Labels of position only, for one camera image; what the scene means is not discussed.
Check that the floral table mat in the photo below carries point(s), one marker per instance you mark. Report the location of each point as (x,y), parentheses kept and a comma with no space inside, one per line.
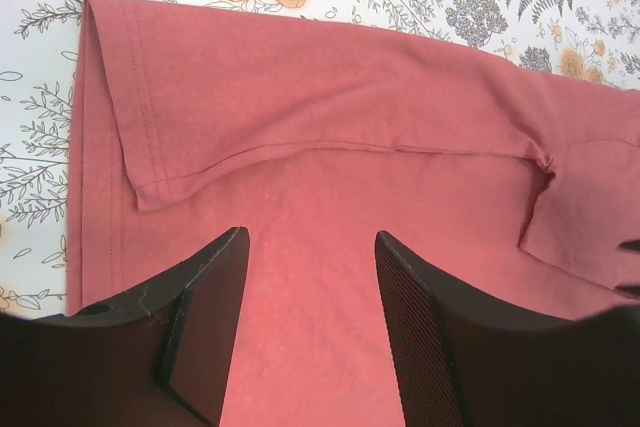
(594,40)

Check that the pink t shirt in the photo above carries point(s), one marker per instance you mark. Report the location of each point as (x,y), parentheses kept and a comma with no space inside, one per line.
(315,136)

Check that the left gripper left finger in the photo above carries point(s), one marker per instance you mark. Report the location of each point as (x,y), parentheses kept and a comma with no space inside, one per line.
(157,354)

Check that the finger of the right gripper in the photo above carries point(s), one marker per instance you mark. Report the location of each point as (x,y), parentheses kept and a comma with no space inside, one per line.
(628,283)

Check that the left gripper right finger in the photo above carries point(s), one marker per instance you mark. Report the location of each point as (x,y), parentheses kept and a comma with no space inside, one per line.
(465,358)

